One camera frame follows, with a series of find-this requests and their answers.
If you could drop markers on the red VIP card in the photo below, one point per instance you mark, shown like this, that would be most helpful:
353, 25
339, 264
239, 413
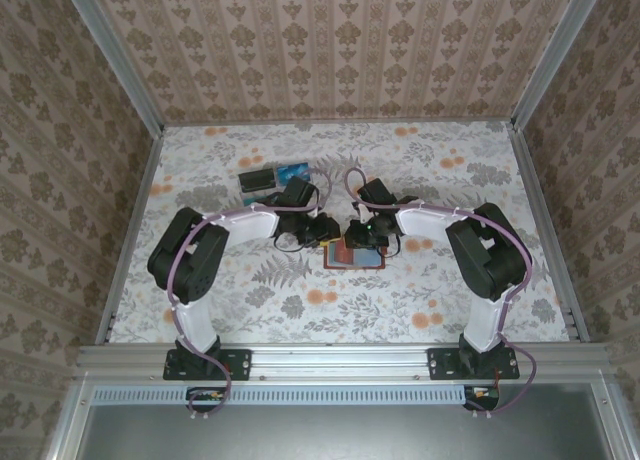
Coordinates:
340, 257

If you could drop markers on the brown leather card holder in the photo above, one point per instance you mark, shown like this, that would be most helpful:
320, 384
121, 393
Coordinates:
370, 263

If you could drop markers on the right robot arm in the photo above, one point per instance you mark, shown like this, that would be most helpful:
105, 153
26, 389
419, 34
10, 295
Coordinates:
482, 330

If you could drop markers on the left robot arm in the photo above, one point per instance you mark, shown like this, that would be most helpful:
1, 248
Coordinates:
197, 330

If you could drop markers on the blue bank card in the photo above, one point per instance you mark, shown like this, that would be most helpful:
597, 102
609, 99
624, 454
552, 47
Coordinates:
287, 170

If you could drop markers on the black bank card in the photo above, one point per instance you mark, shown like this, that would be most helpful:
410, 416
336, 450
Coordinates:
257, 180

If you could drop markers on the teal bank card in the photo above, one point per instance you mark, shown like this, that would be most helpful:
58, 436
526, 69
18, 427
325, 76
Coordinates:
255, 198

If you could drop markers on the clear plastic card tray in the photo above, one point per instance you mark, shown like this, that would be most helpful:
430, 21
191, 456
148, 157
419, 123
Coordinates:
250, 191

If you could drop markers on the floral table cover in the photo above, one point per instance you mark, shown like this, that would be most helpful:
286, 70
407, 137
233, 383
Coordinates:
400, 290

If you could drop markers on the small connector board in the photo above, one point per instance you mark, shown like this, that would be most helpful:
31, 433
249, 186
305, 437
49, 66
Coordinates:
205, 395
482, 395

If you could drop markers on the grey metal sheet panel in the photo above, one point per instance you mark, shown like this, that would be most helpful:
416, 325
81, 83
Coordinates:
340, 435

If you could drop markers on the aluminium rear rail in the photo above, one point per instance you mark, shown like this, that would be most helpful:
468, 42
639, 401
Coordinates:
340, 122

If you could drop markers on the aluminium mounting rail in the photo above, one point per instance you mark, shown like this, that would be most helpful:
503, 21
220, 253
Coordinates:
340, 360

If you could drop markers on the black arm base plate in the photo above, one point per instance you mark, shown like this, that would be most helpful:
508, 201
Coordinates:
240, 365
440, 365

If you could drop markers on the aluminium side rail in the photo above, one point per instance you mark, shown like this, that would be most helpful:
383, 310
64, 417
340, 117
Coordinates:
531, 180
141, 180

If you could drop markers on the aluminium corner post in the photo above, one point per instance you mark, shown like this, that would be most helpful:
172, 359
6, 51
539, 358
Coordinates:
552, 55
121, 70

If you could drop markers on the aluminium lower frame bar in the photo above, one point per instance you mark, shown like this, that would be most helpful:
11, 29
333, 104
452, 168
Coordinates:
67, 420
612, 420

